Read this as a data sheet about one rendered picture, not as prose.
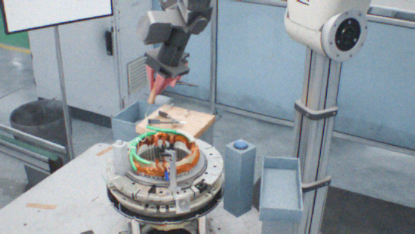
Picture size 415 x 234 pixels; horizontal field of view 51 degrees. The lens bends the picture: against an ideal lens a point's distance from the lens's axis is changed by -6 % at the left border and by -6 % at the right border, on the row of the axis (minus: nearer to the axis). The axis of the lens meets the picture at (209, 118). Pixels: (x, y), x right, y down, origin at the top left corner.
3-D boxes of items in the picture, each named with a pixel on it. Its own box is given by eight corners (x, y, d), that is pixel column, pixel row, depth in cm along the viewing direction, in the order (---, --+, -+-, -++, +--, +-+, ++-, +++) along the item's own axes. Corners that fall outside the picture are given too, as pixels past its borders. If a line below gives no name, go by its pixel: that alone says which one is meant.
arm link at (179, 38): (199, 27, 105) (188, 14, 108) (174, 24, 101) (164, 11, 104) (189, 51, 109) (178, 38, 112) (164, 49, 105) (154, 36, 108)
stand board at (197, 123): (135, 132, 152) (135, 126, 151) (164, 109, 167) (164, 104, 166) (190, 146, 144) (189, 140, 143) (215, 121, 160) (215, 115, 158)
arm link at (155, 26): (211, 20, 100) (198, -8, 103) (167, 15, 93) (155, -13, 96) (186, 55, 108) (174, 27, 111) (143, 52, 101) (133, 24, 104)
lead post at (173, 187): (176, 194, 113) (175, 153, 107) (168, 190, 114) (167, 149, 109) (181, 190, 114) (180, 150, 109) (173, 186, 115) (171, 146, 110)
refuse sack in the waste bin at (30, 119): (7, 166, 281) (-5, 117, 265) (48, 140, 312) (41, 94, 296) (48, 184, 265) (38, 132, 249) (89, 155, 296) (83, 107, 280)
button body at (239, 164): (237, 218, 154) (241, 154, 142) (222, 208, 158) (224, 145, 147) (251, 209, 158) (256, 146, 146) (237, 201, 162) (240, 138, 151)
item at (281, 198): (290, 288, 125) (303, 209, 112) (252, 285, 126) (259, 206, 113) (289, 232, 147) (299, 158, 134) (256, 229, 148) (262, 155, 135)
